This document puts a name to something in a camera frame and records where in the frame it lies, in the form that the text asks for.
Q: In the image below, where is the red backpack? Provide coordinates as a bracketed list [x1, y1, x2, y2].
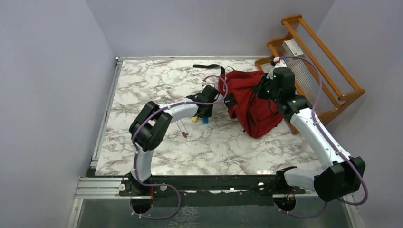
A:
[193, 64, 283, 139]

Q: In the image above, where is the white marker red cap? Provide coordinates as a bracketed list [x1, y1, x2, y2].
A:
[176, 121, 188, 138]

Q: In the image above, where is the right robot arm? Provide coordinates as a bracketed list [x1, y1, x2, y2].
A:
[254, 58, 367, 202]

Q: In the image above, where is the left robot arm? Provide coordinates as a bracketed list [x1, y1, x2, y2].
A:
[129, 85, 219, 195]

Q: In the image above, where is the white red small box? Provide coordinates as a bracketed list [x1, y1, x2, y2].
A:
[282, 39, 304, 57]

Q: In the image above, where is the wooden rack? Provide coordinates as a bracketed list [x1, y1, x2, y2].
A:
[255, 14, 365, 125]

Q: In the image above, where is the aluminium table frame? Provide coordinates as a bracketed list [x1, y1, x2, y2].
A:
[69, 57, 353, 228]

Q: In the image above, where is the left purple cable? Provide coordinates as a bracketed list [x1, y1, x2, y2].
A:
[130, 75, 229, 220]

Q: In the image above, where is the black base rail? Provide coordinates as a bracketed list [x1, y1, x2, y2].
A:
[118, 175, 305, 207]

